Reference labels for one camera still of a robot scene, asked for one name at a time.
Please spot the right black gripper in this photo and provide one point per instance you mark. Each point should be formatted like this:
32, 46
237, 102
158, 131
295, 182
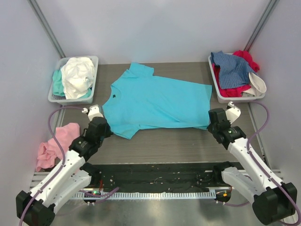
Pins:
213, 125

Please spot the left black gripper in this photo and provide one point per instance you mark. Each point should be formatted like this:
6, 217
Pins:
103, 128

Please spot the cyan t shirt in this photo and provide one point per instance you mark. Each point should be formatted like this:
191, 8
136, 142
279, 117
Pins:
141, 100

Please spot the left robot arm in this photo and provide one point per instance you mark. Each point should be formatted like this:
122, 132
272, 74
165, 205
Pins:
39, 206

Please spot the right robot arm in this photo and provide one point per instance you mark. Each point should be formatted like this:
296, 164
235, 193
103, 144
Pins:
271, 199

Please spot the right grey plastic basket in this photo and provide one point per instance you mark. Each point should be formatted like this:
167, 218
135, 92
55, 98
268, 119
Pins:
222, 99

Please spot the red t shirt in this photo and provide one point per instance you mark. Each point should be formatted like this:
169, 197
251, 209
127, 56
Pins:
236, 92

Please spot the cream white t shirt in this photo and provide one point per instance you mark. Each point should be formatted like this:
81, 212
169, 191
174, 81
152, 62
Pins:
258, 86

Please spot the blue patterned t shirt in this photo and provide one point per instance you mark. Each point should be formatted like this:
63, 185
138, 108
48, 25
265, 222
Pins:
234, 70

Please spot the pink t shirt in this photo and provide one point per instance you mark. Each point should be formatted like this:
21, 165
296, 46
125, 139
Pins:
49, 151

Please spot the teal green t shirt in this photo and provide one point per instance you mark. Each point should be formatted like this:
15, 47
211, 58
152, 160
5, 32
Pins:
57, 87

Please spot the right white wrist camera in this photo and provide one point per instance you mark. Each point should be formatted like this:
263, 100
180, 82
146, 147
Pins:
232, 112

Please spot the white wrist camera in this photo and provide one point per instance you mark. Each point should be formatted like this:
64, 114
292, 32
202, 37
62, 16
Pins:
92, 112
232, 112

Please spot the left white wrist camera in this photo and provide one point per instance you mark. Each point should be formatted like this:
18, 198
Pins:
92, 112

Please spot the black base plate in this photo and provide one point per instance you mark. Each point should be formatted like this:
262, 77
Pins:
160, 177

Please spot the slotted cable duct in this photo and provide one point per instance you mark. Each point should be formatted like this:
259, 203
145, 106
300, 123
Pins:
145, 196

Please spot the right aluminium frame post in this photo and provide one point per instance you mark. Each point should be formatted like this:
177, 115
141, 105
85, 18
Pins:
272, 4

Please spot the aluminium frame post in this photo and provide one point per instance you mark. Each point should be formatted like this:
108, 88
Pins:
45, 25
272, 4

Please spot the left aluminium frame post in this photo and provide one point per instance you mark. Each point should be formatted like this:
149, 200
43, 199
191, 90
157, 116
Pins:
45, 25

